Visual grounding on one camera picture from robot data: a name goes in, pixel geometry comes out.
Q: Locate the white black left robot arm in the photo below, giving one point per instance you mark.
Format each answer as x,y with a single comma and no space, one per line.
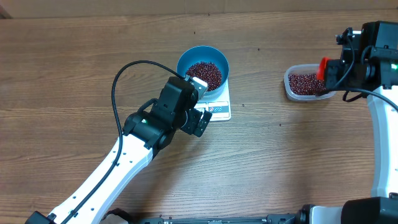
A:
144,133

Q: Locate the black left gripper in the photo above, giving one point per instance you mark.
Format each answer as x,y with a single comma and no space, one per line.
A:
191,127

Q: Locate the white digital kitchen scale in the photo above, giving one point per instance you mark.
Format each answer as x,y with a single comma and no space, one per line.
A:
216,102

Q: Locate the clear plastic food container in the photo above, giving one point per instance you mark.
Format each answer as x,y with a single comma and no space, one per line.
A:
303,70

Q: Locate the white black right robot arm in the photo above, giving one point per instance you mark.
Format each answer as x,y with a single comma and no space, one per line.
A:
367,66

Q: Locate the red adzuki beans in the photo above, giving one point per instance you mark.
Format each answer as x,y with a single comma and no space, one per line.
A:
306,84

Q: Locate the teal plastic bowl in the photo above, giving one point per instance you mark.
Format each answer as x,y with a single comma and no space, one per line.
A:
208,54

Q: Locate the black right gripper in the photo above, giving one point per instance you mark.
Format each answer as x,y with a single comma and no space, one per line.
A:
333,71

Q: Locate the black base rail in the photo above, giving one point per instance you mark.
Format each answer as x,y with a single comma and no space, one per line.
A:
217,220

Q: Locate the red measuring scoop blue handle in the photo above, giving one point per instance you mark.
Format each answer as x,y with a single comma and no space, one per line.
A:
320,74

